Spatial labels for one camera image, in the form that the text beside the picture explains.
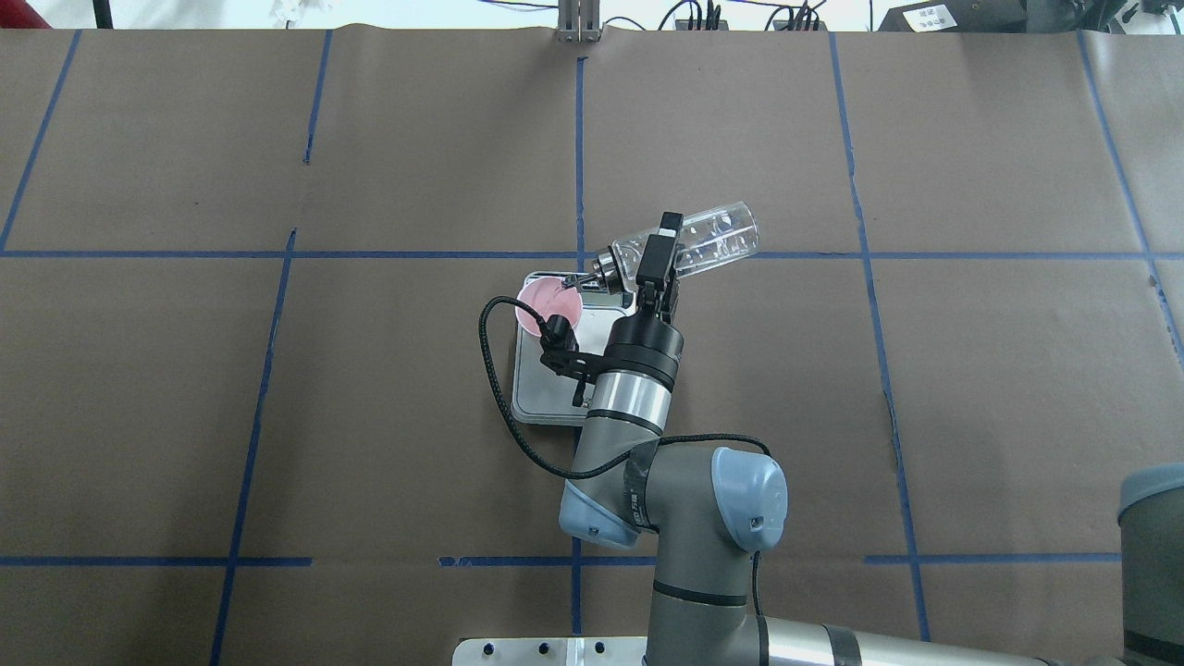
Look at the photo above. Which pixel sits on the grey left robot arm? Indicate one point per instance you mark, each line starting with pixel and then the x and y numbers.
pixel 711 510

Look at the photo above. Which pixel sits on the glass sauce bottle metal spout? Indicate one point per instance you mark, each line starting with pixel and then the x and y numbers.
pixel 707 240

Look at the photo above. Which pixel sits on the white digital kitchen scale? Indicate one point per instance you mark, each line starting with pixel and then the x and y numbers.
pixel 540 397

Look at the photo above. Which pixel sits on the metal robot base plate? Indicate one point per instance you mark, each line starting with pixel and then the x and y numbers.
pixel 560 650

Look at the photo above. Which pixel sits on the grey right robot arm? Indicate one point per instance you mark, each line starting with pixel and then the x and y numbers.
pixel 1150 519

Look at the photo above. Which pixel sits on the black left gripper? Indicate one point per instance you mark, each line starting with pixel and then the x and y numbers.
pixel 647 342

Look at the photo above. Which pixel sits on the aluminium frame post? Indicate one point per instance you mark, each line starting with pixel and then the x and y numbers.
pixel 579 21

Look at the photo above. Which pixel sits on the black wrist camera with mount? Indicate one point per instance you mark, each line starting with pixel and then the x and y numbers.
pixel 561 354

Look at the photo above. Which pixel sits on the pink plastic cup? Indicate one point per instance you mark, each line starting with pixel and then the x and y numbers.
pixel 549 296

